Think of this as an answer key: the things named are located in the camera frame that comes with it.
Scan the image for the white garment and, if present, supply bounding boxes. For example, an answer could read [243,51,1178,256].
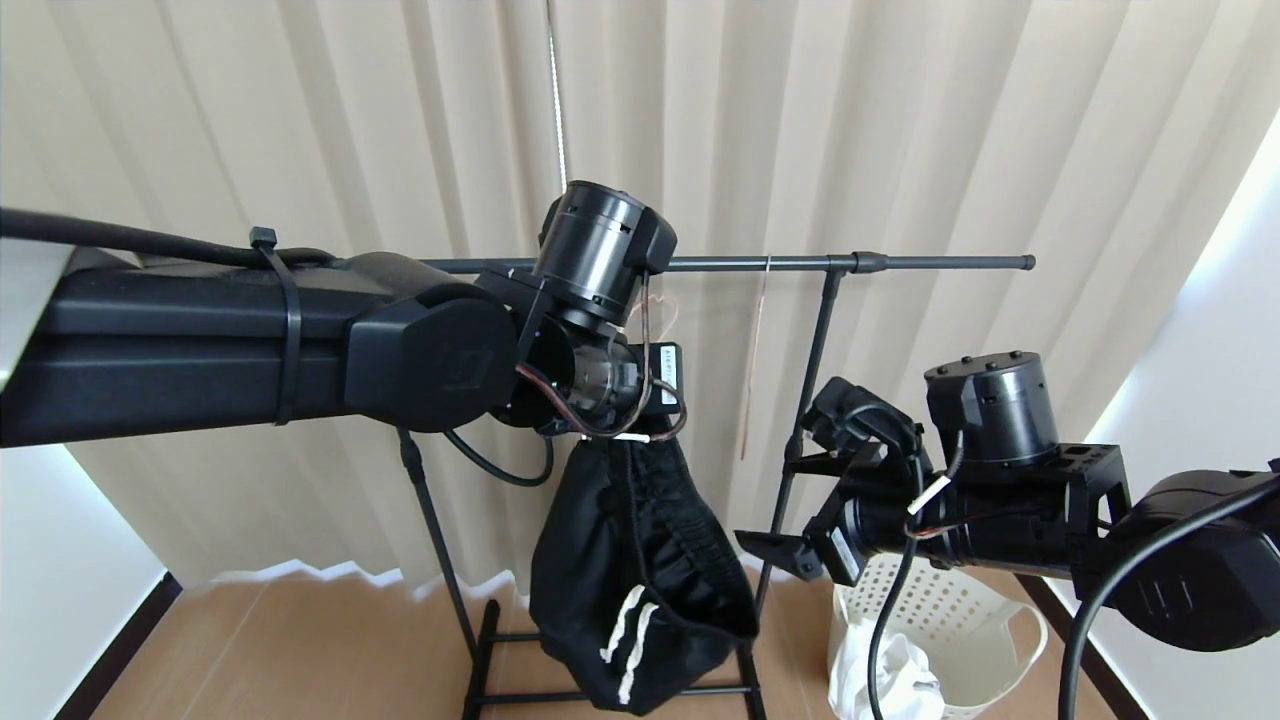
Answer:
[827,609,947,720]

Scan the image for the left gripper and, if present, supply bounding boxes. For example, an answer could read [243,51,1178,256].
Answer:
[550,333,690,438]

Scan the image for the black clothes rack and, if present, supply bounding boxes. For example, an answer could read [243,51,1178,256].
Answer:
[397,251,1038,720]

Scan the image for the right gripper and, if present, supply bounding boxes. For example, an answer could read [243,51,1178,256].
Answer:
[735,468,968,589]

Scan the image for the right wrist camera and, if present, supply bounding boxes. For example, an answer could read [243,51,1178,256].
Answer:
[802,376,927,477]

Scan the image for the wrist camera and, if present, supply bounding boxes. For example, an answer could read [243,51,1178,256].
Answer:
[639,204,680,274]
[802,376,927,477]

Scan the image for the beige curtain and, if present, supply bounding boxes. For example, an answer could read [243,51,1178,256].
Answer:
[0,0,1280,603]

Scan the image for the white laundry basket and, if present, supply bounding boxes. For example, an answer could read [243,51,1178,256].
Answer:
[827,554,1051,720]

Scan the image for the black shorts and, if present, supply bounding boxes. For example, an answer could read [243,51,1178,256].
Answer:
[527,431,762,717]

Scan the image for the pink clothes hanger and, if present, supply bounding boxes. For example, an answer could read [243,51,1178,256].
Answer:
[638,274,683,343]
[739,256,775,463]

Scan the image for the black cable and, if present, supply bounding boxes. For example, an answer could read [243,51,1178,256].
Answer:
[864,474,1280,720]
[439,429,557,491]

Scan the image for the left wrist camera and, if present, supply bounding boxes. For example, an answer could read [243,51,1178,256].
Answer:
[639,204,680,274]

